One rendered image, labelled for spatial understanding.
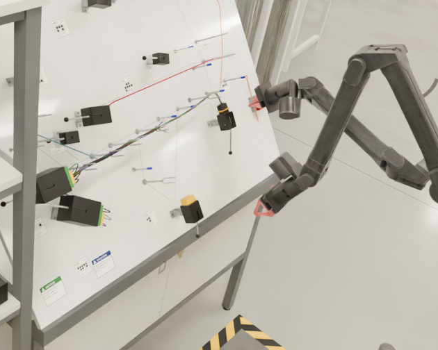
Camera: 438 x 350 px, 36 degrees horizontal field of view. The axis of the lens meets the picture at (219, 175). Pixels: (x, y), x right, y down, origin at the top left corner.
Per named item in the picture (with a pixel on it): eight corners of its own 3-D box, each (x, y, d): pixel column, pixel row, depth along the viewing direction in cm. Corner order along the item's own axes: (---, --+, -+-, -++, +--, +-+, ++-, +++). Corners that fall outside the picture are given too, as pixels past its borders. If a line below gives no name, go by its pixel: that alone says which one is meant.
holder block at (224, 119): (220, 131, 227) (229, 130, 224) (216, 115, 225) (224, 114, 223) (228, 128, 230) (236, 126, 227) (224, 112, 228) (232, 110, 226)
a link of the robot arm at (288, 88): (301, 81, 219) (290, 75, 216) (301, 100, 217) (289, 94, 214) (286, 87, 224) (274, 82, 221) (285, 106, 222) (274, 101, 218)
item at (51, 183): (-24, 193, 167) (5, 192, 157) (33, 169, 179) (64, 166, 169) (-14, 218, 168) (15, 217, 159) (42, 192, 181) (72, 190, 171)
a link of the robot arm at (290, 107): (316, 90, 222) (315, 77, 214) (316, 121, 218) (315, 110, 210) (280, 91, 224) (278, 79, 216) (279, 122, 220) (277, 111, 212)
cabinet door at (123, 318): (158, 319, 248) (174, 244, 224) (41, 410, 210) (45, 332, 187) (155, 316, 249) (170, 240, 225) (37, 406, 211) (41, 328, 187)
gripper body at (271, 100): (266, 114, 224) (282, 108, 219) (254, 87, 223) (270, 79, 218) (277, 110, 229) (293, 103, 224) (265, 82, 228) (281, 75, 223)
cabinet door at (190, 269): (247, 252, 286) (268, 181, 262) (160, 319, 248) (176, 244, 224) (242, 248, 287) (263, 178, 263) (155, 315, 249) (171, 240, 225)
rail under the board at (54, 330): (281, 181, 263) (285, 168, 259) (43, 348, 182) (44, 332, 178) (270, 174, 265) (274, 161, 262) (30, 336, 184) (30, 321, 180)
